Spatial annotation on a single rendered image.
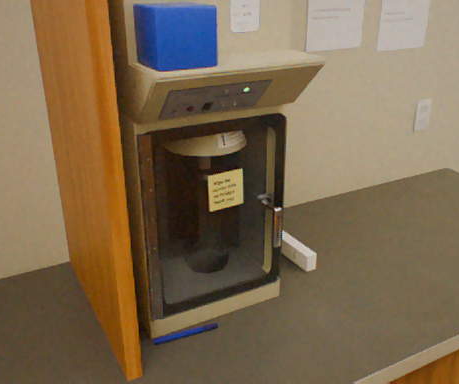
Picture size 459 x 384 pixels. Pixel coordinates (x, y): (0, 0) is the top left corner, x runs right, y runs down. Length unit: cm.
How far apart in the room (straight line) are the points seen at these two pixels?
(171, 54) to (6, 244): 79
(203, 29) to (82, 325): 70
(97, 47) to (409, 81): 133
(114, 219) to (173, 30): 31
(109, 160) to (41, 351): 49
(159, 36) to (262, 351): 65
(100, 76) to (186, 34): 14
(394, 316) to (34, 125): 94
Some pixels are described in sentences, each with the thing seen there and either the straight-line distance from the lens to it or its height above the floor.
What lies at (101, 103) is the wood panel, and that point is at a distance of 79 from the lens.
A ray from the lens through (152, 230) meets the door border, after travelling 98.
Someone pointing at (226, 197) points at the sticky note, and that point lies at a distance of 102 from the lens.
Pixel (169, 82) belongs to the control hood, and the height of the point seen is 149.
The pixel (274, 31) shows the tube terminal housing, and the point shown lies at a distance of 100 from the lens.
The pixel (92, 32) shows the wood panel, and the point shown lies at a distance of 77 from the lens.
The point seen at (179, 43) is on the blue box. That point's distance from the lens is 79.
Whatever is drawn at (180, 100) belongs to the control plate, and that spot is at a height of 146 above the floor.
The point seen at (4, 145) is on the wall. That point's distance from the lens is 132.
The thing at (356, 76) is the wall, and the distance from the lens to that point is 173.
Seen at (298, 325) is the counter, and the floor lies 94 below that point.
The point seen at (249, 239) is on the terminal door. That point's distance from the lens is 109.
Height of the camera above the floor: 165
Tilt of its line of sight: 24 degrees down
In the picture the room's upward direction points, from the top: straight up
